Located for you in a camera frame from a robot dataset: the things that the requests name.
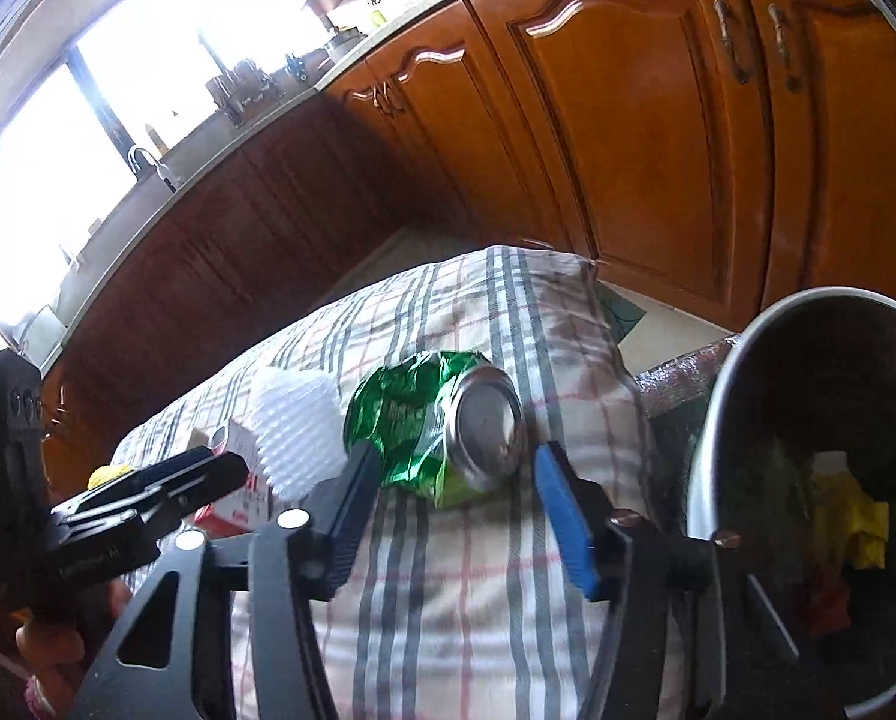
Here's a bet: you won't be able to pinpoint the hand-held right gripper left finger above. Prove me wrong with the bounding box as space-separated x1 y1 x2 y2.
65 441 384 720

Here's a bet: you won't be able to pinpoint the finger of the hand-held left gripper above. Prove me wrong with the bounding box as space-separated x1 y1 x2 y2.
50 447 217 527
137 452 251 541

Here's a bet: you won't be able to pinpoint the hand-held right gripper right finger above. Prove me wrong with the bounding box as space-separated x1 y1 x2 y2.
534 439 850 720

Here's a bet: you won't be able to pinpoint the red and white carton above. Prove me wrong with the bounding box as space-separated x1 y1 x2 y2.
191 424 273 533

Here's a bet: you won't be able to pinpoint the crushed green can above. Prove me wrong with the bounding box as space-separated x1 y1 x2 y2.
343 349 526 509

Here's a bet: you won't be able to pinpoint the white-rimmed round bin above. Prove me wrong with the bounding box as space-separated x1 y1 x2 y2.
684 286 896 720

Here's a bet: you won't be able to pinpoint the person's left hand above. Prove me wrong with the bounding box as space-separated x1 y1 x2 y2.
13 579 131 691

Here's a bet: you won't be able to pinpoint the white foam fruit net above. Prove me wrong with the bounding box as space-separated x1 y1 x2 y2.
249 366 344 500

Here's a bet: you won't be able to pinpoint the plaid checked cloth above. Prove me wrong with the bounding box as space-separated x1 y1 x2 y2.
110 244 689 720

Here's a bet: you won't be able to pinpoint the glittery plastic sheet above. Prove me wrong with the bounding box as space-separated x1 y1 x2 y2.
632 336 741 421

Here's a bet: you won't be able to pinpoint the red snack bag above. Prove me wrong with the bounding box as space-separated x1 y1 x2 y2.
804 566 855 635

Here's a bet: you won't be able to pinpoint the green and white carton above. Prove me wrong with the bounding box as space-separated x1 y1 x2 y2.
811 450 891 572

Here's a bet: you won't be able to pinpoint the chrome faucet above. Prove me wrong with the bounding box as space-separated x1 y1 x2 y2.
128 146 180 193

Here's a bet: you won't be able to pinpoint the white stone countertop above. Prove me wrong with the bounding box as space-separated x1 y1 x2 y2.
13 0 591 361

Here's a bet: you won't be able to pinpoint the wooden lower cabinets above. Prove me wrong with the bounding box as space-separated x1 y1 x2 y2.
35 0 896 473

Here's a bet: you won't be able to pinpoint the metal dish rack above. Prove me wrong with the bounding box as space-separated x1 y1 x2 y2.
206 60 285 125

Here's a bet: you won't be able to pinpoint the kitchen window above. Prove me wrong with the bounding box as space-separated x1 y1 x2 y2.
0 0 329 331

